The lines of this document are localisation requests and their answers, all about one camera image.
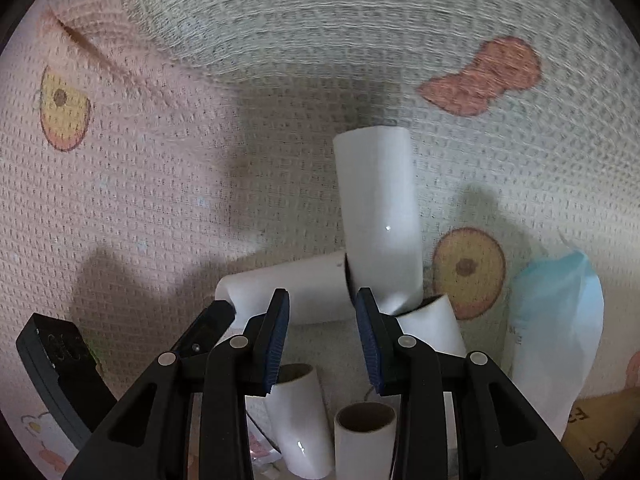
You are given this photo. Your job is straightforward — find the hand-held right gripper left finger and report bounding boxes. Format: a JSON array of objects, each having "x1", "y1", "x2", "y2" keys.
[{"x1": 60, "y1": 287, "x2": 291, "y2": 480}]

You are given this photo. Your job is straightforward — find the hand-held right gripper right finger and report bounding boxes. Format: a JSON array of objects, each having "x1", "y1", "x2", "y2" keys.
[{"x1": 354, "y1": 287, "x2": 586, "y2": 480}]

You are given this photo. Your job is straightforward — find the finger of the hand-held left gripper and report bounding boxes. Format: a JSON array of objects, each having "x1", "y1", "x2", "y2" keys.
[
  {"x1": 170, "y1": 300, "x2": 237, "y2": 361},
  {"x1": 15, "y1": 312, "x2": 118, "y2": 448}
]

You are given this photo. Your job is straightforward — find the pile of white tubes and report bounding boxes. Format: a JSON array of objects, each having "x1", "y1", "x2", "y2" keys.
[{"x1": 215, "y1": 126, "x2": 468, "y2": 480}]

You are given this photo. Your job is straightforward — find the brown cardboard box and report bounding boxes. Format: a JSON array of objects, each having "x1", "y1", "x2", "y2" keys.
[{"x1": 560, "y1": 390, "x2": 640, "y2": 480}]

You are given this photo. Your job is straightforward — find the pink white sachet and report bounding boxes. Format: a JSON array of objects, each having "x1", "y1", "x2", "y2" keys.
[{"x1": 247, "y1": 410, "x2": 283, "y2": 480}]

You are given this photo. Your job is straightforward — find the pink printed blanket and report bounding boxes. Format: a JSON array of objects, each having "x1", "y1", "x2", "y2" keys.
[{"x1": 0, "y1": 0, "x2": 281, "y2": 480}]

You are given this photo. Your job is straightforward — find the light blue plastic packet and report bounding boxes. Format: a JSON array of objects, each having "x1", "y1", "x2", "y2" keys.
[{"x1": 502, "y1": 230, "x2": 606, "y2": 436}]

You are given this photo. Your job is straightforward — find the cream printed pillow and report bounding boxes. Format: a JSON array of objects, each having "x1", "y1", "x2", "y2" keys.
[{"x1": 120, "y1": 0, "x2": 640, "y2": 401}]

